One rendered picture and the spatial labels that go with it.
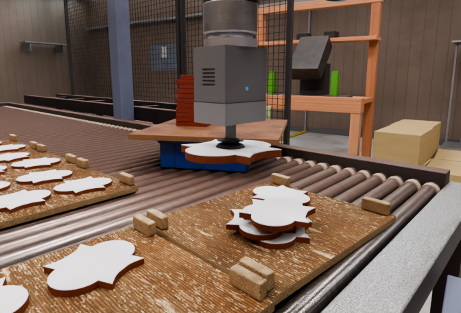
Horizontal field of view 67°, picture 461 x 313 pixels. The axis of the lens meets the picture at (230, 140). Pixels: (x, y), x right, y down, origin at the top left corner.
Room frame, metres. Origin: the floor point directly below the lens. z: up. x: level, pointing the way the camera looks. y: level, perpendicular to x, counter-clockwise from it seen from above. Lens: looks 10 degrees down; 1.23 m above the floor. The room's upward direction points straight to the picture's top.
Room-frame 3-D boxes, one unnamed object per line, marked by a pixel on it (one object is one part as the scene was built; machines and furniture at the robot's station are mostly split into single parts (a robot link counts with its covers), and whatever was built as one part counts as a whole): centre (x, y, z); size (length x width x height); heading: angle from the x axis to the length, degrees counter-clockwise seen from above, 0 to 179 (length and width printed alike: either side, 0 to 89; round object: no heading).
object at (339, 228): (0.70, -0.09, 0.93); 0.41 x 0.35 x 0.02; 133
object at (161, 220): (0.66, 0.15, 0.95); 0.06 x 0.02 x 0.03; 43
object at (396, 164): (2.37, 0.84, 0.90); 4.04 x 0.06 x 0.10; 48
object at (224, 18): (0.50, 0.00, 1.30); 0.08 x 0.08 x 0.05
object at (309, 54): (4.33, -0.74, 1.10); 1.72 x 1.51 x 2.19; 54
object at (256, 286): (0.44, -0.02, 0.95); 0.06 x 0.02 x 0.03; 45
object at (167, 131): (1.34, 0.05, 1.03); 0.50 x 0.50 x 0.02; 78
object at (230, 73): (0.51, 0.01, 1.22); 0.10 x 0.09 x 0.16; 45
